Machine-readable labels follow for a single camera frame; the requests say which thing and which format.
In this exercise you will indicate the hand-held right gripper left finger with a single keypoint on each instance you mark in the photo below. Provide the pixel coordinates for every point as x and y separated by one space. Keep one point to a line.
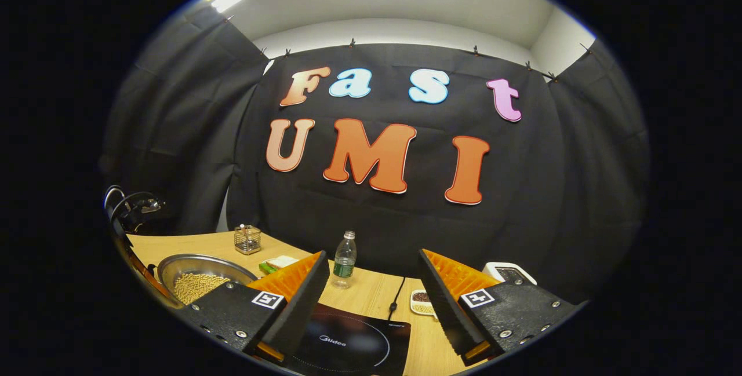
301 306

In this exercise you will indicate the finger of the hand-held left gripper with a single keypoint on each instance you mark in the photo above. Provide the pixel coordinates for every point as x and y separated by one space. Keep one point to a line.
136 269

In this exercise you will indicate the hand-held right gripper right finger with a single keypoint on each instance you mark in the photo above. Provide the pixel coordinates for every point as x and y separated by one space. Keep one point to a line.
446 312

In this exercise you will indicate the black induction cooktop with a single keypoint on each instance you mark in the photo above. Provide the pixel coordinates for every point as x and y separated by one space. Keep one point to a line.
348 341

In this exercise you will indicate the white divided dish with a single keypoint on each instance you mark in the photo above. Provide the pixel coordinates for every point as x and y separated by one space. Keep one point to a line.
420 302

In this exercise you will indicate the white bread sandwich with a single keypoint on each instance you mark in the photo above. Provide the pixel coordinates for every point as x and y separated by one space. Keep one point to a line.
281 262

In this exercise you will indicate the clear plastic water bottle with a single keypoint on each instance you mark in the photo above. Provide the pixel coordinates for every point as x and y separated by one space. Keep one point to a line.
344 263

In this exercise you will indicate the pile of soybeans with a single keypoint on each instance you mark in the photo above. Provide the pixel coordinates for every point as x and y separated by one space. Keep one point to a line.
197 286

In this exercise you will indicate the white toaster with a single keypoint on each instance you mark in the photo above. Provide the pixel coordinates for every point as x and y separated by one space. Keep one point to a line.
510 273

